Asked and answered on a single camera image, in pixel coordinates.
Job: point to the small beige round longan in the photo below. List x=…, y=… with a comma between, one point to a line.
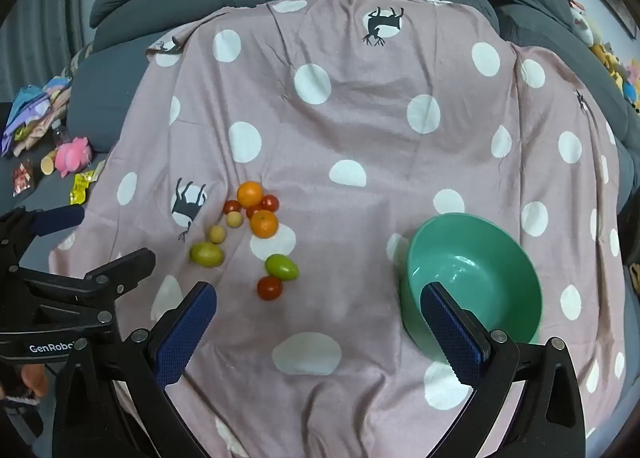
x=234, y=220
x=217, y=234

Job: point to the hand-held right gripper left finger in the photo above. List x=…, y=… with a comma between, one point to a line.
x=185, y=333

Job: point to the person's left hand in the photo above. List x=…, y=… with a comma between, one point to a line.
x=32, y=380

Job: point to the pile of pastel clothes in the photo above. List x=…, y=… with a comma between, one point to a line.
x=35, y=107

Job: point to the pink polka dot blanket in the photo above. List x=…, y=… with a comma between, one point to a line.
x=360, y=137

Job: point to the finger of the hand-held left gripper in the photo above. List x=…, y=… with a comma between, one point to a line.
x=57, y=220
x=125, y=269

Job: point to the green plastic bowl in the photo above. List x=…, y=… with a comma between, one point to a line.
x=475, y=258

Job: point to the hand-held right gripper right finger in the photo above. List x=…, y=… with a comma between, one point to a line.
x=452, y=333

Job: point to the red snack packet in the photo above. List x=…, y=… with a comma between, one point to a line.
x=22, y=177

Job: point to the pile of plush toys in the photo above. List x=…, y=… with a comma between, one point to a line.
x=610, y=62

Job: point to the grey curtain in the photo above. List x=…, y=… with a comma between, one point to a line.
x=45, y=12

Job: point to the orange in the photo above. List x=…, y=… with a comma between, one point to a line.
x=264, y=224
x=250, y=194

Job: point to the yellow snack packet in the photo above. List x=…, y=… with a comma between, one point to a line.
x=81, y=188

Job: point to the pink plush toy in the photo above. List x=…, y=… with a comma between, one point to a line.
x=72, y=153

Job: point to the bright green lime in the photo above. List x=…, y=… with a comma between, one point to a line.
x=281, y=267

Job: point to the yellow cut fruit toy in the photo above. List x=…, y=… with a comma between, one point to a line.
x=48, y=163

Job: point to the red cherry tomato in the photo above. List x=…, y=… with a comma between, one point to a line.
x=231, y=207
x=252, y=212
x=270, y=288
x=270, y=203

